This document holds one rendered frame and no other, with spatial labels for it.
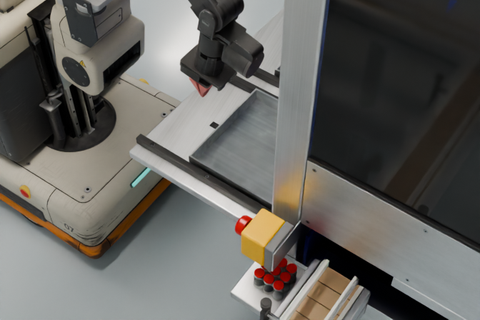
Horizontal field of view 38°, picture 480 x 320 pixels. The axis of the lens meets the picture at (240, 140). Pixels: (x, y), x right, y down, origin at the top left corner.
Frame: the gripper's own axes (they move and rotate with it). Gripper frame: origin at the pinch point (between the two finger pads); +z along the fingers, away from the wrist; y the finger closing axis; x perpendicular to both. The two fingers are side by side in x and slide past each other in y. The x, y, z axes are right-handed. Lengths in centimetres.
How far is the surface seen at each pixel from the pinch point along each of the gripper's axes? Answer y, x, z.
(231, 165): 10.6, -0.7, 16.8
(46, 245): -45, -12, 117
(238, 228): 23.7, -20.0, 1.5
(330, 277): 42.7, -15.1, 5.6
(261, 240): 28.8, -21.2, -2.0
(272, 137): 13.7, 11.5, 16.2
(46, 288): -33, -24, 115
